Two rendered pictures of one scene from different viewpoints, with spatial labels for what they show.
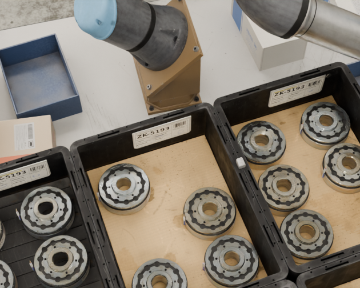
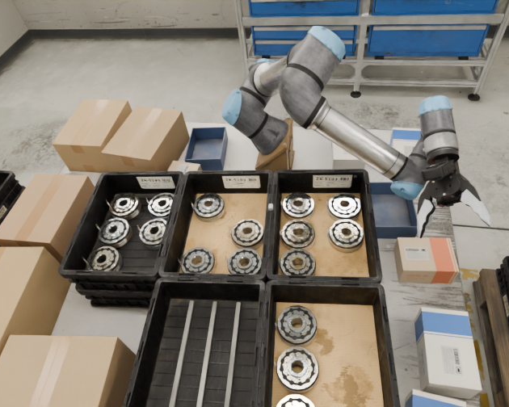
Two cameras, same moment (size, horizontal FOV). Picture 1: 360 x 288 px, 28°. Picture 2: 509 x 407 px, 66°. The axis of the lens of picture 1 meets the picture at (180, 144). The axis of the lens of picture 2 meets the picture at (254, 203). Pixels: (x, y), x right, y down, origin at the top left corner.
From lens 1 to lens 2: 0.53 m
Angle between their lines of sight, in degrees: 20
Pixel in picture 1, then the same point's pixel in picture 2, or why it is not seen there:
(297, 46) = (358, 165)
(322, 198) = (321, 249)
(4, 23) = not seen: hidden behind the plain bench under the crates
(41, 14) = not seen: hidden behind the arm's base
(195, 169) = (254, 209)
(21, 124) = (183, 165)
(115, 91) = (245, 165)
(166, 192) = (232, 216)
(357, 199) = (344, 257)
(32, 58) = (212, 138)
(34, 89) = (205, 153)
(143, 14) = (258, 116)
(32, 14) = not seen: hidden behind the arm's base
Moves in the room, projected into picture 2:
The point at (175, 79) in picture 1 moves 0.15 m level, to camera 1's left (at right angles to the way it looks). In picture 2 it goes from (271, 161) to (235, 153)
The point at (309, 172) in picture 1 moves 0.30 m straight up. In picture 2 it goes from (321, 232) to (325, 165)
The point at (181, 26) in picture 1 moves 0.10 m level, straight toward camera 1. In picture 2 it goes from (281, 131) to (271, 148)
